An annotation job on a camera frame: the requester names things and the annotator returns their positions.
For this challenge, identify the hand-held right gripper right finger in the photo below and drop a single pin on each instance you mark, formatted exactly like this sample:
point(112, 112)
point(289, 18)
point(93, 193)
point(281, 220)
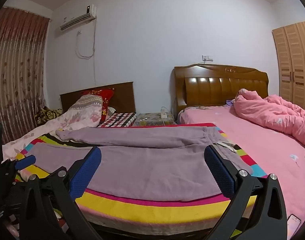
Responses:
point(218, 168)

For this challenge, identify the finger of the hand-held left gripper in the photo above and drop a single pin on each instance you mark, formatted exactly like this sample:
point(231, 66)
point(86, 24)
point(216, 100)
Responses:
point(25, 161)

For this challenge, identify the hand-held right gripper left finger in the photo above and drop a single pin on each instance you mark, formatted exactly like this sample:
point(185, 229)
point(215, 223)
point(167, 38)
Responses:
point(86, 170)

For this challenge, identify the purple pants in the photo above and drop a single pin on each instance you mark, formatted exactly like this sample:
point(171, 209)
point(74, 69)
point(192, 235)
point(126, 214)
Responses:
point(147, 160)

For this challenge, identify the pink floral quilt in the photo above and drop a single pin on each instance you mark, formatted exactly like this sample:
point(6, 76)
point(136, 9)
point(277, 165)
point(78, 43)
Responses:
point(55, 125)

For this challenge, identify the pink bed sheet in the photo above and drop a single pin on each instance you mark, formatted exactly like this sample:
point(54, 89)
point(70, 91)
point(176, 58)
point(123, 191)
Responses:
point(262, 142)

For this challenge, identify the tiger print blanket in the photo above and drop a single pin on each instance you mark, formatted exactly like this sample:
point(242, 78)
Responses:
point(48, 113)

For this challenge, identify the red plaid cloth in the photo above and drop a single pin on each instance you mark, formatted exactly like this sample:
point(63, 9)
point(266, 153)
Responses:
point(118, 120)

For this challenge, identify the small purple cloth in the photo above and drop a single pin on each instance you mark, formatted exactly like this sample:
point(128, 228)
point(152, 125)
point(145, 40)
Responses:
point(230, 102)

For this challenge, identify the colourful striped blanket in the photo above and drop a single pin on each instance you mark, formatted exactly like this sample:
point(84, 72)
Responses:
point(142, 210)

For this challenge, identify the red embroidered pillow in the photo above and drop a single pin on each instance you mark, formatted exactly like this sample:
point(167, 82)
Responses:
point(107, 97)

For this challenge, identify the white power strip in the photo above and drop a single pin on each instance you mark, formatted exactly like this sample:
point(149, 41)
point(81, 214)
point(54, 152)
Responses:
point(164, 113)

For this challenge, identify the cloth covered nightstand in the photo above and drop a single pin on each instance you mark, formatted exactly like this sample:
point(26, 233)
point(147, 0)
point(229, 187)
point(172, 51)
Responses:
point(150, 120)

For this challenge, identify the glossy wooden headboard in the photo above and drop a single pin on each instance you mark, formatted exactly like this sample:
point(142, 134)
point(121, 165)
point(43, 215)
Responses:
point(217, 87)

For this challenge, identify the dark wooden headboard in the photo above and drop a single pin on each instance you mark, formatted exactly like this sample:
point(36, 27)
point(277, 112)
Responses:
point(123, 97)

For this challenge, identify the brown floral curtain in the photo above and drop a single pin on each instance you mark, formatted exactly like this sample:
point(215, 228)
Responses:
point(17, 75)

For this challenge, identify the smartphone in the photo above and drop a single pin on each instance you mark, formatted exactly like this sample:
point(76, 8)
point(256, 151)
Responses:
point(293, 226)

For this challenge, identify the light wooden wardrobe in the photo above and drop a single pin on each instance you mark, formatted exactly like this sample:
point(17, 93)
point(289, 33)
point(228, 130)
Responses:
point(295, 62)

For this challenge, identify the white air conditioner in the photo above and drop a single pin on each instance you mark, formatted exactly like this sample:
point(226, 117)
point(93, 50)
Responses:
point(77, 18)

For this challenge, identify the white wall socket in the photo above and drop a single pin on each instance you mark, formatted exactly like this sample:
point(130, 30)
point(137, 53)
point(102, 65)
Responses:
point(207, 58)

